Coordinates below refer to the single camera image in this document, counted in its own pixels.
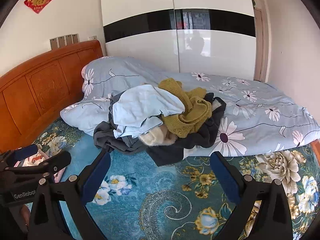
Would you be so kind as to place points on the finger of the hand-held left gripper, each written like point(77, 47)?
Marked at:
point(56, 161)
point(25, 152)

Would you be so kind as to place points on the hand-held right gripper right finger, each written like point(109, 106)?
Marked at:
point(225, 180)

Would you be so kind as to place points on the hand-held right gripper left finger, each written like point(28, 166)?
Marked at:
point(96, 177)

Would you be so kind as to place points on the light blue shirt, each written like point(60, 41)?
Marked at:
point(140, 107)

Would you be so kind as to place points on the dark navy jacket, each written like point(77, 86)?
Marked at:
point(200, 140)

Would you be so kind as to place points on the teal floral plush blanket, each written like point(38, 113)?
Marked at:
point(155, 180)

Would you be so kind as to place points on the carved wooden headboard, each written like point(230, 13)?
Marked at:
point(37, 92)

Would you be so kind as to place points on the cream fluffy garment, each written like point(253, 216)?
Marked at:
point(155, 137)

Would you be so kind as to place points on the mustard knit sweater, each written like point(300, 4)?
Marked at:
point(192, 115)

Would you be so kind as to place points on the white wardrobe with black band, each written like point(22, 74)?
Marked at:
point(140, 60)

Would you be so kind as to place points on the beige room door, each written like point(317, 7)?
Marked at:
point(261, 45)

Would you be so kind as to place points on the wooden bed frame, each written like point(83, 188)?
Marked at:
point(317, 146)

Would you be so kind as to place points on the grey wall switch panel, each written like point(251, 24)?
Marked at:
point(54, 43)
point(75, 38)
point(69, 40)
point(62, 42)

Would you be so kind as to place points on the white wall socket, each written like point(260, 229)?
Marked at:
point(93, 38)

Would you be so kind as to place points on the red wall decoration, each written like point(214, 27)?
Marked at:
point(39, 0)

